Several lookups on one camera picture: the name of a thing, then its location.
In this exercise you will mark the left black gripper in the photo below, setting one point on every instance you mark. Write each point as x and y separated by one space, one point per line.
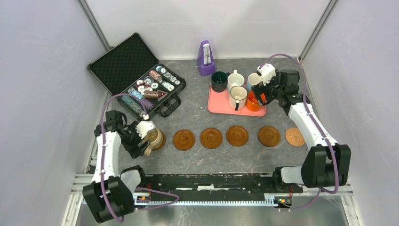
134 150

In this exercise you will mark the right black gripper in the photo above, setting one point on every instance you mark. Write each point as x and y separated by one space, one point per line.
259 89

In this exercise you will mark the beige ceramic mug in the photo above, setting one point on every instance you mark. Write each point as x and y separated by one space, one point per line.
150 137

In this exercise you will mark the wooden coaster one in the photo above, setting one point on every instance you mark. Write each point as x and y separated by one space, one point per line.
159 141

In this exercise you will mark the orange mug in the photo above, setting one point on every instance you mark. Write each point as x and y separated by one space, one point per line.
252 103

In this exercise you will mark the woven rattan coaster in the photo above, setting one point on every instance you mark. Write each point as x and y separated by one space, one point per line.
294 137

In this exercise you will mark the wooden coaster five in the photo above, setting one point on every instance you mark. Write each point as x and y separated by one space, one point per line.
269 136

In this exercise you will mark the wooden coaster three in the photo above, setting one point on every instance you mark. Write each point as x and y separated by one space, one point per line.
183 140

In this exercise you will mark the wooden coaster four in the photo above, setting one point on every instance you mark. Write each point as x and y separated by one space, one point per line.
237 135

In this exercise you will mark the pink tray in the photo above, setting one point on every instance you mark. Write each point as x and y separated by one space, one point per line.
218 102

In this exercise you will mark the wooden coaster two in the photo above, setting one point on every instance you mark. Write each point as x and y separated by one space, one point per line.
211 138

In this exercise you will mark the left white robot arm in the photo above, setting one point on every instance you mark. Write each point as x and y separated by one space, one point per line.
107 196

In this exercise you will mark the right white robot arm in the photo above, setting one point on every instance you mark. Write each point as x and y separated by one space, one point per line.
327 162

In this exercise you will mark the light blue mug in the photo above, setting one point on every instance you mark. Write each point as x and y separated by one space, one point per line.
253 79

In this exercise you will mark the white mug black rim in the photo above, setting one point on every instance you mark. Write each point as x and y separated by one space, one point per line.
237 97

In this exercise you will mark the dark green mug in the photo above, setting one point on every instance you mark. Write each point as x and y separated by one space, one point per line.
219 81

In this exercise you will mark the black poker chip case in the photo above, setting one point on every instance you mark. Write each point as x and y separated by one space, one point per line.
148 86

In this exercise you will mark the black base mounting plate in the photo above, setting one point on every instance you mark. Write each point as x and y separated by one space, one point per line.
223 187

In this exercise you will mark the purple metronome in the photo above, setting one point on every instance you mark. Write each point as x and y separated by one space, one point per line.
205 61

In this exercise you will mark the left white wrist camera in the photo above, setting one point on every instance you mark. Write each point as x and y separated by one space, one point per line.
143 128

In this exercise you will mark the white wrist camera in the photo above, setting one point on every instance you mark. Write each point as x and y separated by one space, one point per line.
143 128
267 72

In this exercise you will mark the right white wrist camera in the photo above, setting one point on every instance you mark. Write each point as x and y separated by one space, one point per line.
267 72

